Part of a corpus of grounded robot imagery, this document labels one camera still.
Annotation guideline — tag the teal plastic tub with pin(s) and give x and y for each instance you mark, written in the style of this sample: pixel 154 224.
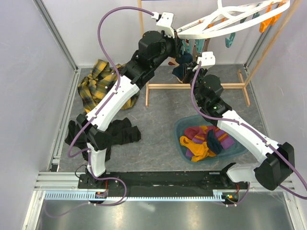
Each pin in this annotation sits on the teal plastic tub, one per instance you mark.
pixel 236 150

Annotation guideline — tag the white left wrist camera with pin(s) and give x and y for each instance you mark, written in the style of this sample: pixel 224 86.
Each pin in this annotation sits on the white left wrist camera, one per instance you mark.
pixel 164 23

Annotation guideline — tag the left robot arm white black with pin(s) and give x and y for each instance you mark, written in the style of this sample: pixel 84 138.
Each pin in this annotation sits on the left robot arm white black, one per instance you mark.
pixel 153 49

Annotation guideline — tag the white oval clip hanger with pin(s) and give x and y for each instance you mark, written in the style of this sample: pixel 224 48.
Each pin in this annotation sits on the white oval clip hanger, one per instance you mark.
pixel 230 19

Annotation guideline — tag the navy blue sock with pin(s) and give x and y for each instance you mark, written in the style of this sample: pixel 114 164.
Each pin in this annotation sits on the navy blue sock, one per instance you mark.
pixel 183 60
pixel 213 143

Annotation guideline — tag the black garment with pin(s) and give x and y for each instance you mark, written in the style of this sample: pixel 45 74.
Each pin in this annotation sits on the black garment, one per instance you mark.
pixel 122 132

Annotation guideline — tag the maroon purple striped sock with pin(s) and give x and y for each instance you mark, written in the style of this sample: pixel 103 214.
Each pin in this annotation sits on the maroon purple striped sock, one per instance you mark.
pixel 197 135
pixel 225 140

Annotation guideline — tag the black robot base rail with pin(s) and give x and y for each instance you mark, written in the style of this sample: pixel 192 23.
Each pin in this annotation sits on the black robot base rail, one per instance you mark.
pixel 182 183

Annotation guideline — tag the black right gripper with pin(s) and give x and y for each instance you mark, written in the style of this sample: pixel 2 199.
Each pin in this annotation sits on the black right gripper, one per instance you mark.
pixel 188 71

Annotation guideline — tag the aluminium corner post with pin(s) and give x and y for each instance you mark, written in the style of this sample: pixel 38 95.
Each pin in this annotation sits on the aluminium corner post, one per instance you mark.
pixel 55 32

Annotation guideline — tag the white slotted cable duct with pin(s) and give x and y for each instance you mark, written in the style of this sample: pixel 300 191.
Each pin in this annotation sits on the white slotted cable duct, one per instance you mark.
pixel 94 196

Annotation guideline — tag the wooden clothes rack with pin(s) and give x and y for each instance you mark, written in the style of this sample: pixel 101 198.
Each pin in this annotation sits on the wooden clothes rack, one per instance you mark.
pixel 243 83

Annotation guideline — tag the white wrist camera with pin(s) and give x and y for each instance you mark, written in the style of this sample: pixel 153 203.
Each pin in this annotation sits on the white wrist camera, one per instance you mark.
pixel 205 61
pixel 164 23

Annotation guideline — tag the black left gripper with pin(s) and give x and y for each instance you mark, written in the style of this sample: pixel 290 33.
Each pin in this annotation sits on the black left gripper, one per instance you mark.
pixel 177 44

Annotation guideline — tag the yellow plaid shirt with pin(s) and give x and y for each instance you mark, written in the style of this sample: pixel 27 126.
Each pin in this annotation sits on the yellow plaid shirt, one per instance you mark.
pixel 94 87

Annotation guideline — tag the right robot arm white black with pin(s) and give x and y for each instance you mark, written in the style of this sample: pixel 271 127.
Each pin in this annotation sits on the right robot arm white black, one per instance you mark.
pixel 275 161

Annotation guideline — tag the mustard yellow sock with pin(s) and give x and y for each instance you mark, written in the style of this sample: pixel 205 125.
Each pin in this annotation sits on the mustard yellow sock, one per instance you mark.
pixel 207 153
pixel 196 149

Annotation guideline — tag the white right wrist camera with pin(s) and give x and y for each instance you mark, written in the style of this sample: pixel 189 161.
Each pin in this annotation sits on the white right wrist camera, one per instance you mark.
pixel 205 61

